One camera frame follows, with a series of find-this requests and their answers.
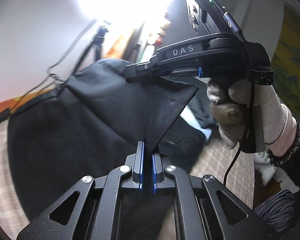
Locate purple grey striped cloth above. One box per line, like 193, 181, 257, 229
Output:
254, 190, 300, 237

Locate black pants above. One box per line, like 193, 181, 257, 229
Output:
7, 59, 206, 220

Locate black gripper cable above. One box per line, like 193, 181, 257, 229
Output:
222, 10, 257, 184

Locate orange bed sheet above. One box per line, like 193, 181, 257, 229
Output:
0, 88, 52, 113

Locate orange patterned cloth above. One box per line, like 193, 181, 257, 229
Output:
101, 30, 133, 59

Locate black power cable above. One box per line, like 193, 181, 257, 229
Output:
0, 19, 96, 128

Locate yellow green wall painting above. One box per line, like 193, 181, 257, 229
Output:
271, 6, 300, 119

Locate right gloved hand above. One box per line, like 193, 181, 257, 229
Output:
207, 79, 297, 157

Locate light blue folded jeans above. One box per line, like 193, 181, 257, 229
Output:
180, 103, 215, 144

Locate black mini tripod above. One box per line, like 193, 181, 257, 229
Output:
73, 25, 109, 73

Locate checkered beige bed blanket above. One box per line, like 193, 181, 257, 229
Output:
0, 121, 255, 239

